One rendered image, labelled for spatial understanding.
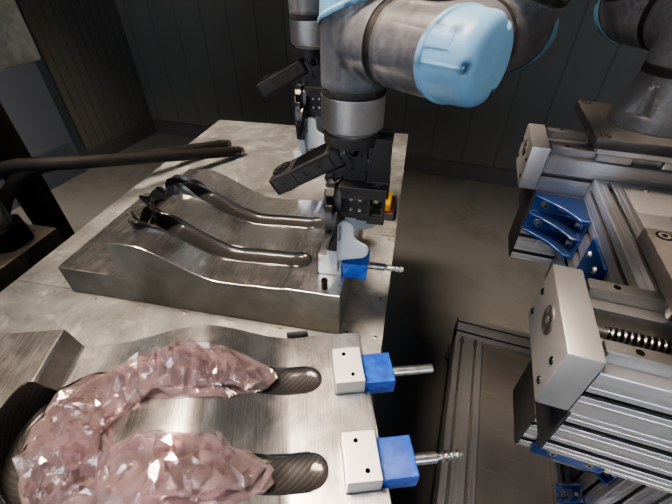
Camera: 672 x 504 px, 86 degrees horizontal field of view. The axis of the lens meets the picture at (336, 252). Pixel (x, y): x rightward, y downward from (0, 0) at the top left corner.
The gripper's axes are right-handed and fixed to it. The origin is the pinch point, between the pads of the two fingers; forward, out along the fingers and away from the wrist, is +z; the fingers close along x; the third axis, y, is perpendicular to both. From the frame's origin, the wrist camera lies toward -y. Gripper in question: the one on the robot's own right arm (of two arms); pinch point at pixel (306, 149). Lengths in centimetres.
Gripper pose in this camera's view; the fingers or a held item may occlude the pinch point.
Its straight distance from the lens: 82.4
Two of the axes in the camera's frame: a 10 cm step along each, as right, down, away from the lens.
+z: 0.0, 7.7, 6.4
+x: 2.0, -6.2, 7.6
